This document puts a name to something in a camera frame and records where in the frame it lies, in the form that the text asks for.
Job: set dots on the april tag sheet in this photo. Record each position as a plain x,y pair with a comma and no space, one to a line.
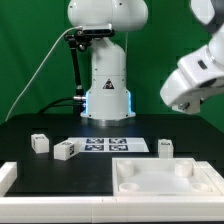
112,144

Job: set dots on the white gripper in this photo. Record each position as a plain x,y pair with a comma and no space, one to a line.
197,77

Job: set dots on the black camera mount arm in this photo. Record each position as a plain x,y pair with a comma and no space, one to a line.
77,56

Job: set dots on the grey camera on mount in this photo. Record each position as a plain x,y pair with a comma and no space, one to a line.
97,30

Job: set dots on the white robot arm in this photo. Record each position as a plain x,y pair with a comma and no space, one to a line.
108,101

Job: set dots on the white obstacle wall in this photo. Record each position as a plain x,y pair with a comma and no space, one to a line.
100,209

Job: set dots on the white square tabletop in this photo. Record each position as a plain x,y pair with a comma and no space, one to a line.
144,177

